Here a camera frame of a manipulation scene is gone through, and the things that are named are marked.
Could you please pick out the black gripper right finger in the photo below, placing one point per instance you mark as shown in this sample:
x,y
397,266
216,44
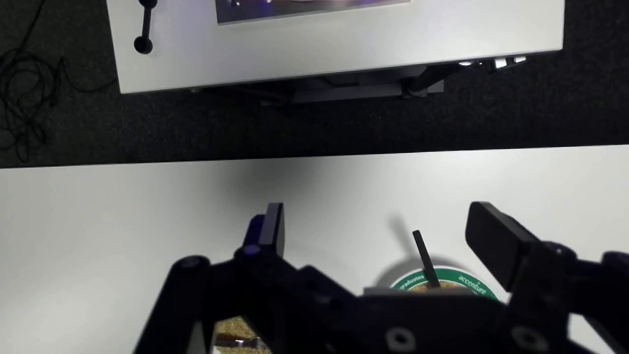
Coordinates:
x,y
497,239

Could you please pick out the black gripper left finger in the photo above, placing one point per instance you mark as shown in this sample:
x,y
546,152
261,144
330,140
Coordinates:
x,y
271,229

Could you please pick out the green rimmed white bowl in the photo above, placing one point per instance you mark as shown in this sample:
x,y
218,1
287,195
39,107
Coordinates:
x,y
458,278

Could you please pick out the dry rice pile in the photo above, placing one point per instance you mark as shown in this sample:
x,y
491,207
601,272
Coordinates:
x,y
236,327

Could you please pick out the black dumbbell shaped tool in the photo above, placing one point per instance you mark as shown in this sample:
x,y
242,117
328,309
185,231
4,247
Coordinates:
x,y
145,32

